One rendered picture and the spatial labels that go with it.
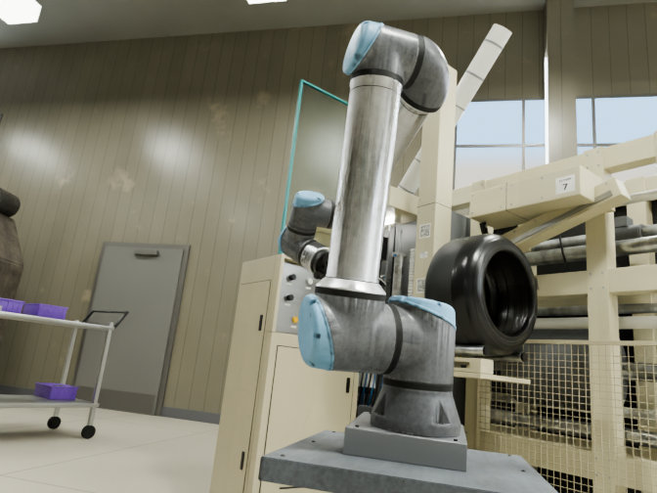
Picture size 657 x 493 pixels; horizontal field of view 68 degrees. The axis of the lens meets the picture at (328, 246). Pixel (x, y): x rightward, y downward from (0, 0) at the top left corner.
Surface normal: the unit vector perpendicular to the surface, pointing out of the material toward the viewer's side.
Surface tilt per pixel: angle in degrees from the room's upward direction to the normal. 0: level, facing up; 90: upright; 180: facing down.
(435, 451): 90
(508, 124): 90
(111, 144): 90
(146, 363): 90
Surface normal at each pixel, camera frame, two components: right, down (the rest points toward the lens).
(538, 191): -0.79, -0.22
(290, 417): 0.61, -0.14
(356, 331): 0.25, -0.07
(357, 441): -0.22, -0.26
